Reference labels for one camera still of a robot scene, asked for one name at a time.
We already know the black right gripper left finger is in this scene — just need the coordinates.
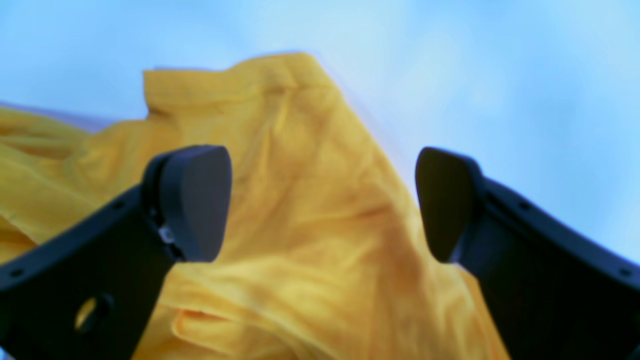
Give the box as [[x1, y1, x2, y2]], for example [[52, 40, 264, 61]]
[[1, 145, 233, 360]]

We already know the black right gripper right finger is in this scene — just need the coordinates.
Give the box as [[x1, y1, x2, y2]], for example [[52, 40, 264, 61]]
[[414, 146, 640, 360]]

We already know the orange t-shirt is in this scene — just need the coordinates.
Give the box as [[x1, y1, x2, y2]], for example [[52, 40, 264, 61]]
[[0, 54, 509, 360]]

